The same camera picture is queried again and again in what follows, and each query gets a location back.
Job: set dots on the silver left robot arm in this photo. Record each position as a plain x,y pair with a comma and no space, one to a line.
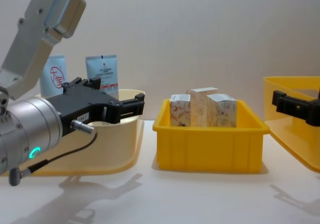
25,129

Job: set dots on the tall beige patterned carton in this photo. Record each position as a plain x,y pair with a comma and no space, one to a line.
200,109

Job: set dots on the yellow plastic bin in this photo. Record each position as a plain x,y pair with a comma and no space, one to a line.
292,134
210,146

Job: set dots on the cream plastic bin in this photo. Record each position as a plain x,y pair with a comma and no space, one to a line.
100,149

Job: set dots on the pale blue tube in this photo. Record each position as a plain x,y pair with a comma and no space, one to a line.
105,71

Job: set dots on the white carton with grey pattern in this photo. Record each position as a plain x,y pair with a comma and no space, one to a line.
223,112

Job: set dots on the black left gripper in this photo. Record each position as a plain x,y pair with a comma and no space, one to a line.
82,101

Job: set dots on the white carton with red pattern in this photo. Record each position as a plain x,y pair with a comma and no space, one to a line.
180,112

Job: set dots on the white tube with red print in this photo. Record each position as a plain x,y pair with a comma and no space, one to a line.
53,76

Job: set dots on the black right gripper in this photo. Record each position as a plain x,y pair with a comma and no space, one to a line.
315,111

